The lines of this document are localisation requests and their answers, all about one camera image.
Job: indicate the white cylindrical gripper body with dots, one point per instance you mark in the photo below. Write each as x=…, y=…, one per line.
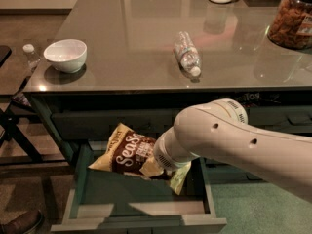
x=161, y=155

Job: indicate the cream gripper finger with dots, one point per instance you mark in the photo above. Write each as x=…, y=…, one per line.
x=151, y=168

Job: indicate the brown SeaSalt chip bag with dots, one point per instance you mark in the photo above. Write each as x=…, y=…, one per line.
x=127, y=151

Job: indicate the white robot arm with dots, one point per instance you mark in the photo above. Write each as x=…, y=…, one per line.
x=219, y=130

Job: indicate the middle right drawer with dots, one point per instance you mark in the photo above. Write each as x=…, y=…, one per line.
x=213, y=162

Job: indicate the bottom right drawer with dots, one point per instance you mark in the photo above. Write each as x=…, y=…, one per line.
x=225, y=174

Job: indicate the open middle left drawer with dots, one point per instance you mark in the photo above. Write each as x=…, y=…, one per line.
x=108, y=203

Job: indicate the top left drawer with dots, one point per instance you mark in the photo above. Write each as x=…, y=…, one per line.
x=99, y=125

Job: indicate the grey counter cabinet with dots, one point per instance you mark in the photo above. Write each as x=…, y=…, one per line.
x=131, y=64

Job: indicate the dark snack bag in drawer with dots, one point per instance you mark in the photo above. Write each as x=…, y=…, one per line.
x=257, y=99

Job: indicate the top right drawer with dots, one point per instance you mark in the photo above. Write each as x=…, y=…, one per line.
x=285, y=119

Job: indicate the clear plastic water bottle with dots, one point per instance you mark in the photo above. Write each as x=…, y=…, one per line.
x=187, y=54

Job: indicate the white ceramic bowl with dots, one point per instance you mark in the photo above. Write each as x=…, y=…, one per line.
x=67, y=55

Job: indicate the brown leather shoe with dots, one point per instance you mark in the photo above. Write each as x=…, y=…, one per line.
x=27, y=223

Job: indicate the small bottle with white cap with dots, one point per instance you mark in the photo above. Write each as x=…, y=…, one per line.
x=33, y=59

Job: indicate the black side table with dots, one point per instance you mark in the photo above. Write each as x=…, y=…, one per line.
x=19, y=107

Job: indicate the clear jar of snacks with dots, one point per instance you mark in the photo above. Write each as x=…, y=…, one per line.
x=292, y=25

